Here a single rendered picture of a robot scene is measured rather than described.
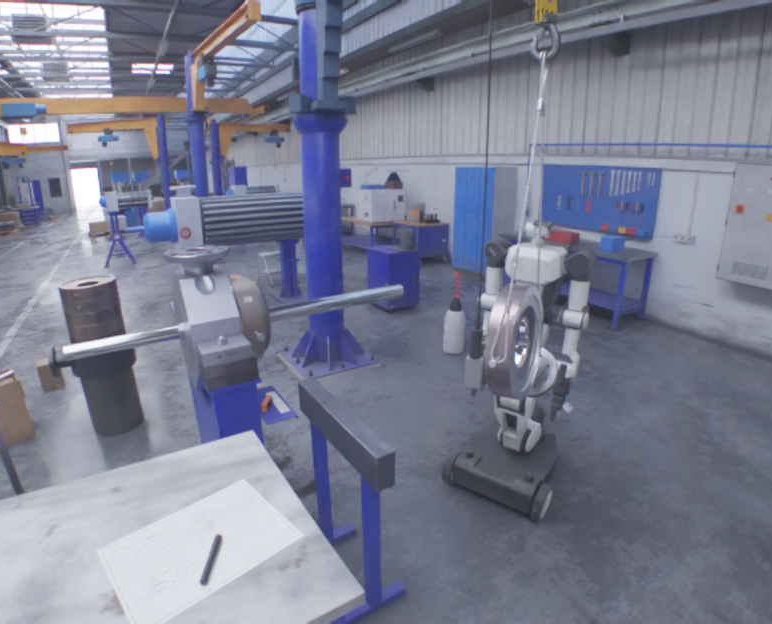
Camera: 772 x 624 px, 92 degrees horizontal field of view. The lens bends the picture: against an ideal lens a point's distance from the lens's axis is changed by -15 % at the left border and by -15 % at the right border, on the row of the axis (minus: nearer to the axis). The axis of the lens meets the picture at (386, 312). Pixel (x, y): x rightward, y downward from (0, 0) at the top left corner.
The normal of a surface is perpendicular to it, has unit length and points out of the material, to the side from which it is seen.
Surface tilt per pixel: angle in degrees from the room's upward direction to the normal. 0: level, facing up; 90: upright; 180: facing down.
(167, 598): 0
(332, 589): 0
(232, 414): 90
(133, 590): 0
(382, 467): 90
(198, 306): 45
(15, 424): 90
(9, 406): 90
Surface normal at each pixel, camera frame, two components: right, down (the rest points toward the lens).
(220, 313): 0.39, -0.49
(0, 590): 0.00, -0.95
